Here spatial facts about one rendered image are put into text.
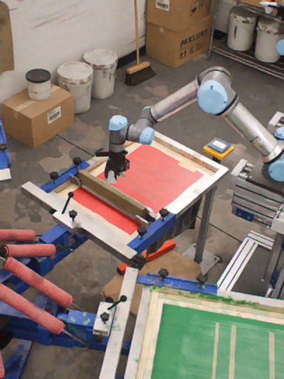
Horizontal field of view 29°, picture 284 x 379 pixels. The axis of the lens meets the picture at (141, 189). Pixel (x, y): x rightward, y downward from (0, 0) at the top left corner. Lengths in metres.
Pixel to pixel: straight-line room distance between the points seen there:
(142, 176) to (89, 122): 2.14
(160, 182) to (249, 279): 0.96
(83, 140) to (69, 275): 1.48
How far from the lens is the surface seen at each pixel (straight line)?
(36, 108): 4.61
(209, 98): 2.15
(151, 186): 2.83
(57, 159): 4.54
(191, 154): 3.01
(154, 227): 2.55
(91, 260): 3.73
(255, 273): 3.52
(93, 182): 2.69
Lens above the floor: 2.79
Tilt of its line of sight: 41 degrees down
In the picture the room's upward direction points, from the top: 4 degrees clockwise
